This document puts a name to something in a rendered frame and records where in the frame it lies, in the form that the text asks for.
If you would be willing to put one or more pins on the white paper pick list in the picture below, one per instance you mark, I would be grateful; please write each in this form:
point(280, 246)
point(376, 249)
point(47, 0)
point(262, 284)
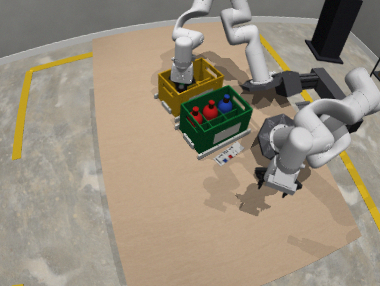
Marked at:
point(229, 153)

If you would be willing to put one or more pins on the red bottle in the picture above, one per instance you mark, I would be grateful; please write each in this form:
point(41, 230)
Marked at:
point(210, 111)
point(196, 115)

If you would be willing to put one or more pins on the yellow crate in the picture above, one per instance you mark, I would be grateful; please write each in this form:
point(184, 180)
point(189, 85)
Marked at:
point(173, 99)

